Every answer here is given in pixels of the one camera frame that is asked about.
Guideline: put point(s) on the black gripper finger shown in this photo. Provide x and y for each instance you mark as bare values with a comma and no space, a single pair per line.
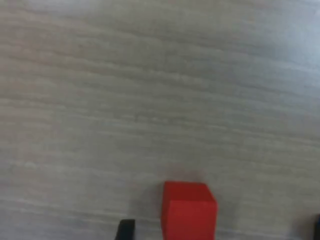
317,228
125,230

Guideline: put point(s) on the red cube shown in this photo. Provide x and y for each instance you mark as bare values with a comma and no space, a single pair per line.
190,217

